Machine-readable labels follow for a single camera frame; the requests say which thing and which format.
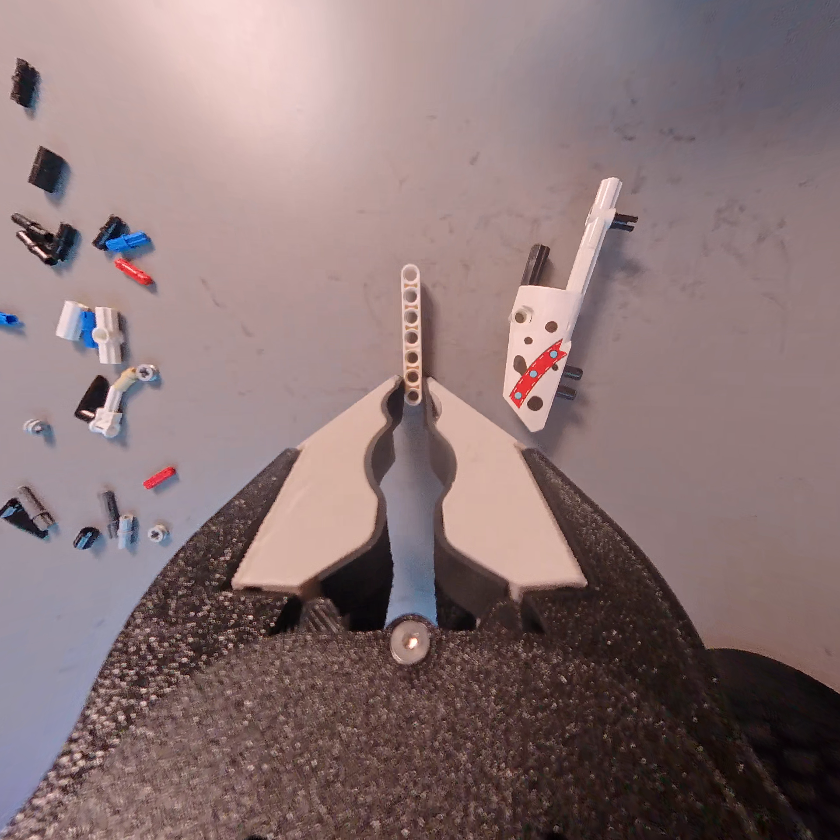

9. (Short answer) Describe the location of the white toy beam with holes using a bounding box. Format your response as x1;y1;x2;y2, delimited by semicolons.
399;264;425;405

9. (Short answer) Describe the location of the white spotted toy panel assembly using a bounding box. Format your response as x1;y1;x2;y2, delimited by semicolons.
503;177;639;434

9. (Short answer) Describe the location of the white and grey toy connector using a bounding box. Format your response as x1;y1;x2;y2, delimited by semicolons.
583;177;624;253

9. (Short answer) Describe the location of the white toy connector with hole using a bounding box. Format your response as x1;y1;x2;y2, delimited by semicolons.
94;306;124;365

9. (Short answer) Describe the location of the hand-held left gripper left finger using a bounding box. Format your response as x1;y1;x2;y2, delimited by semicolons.
231;376;404;594

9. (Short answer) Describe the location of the black toy wedge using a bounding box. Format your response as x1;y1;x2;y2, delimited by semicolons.
0;499;50;540
74;375;111;422

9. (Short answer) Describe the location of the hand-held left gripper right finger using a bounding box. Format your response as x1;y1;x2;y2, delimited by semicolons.
425;376;589;595

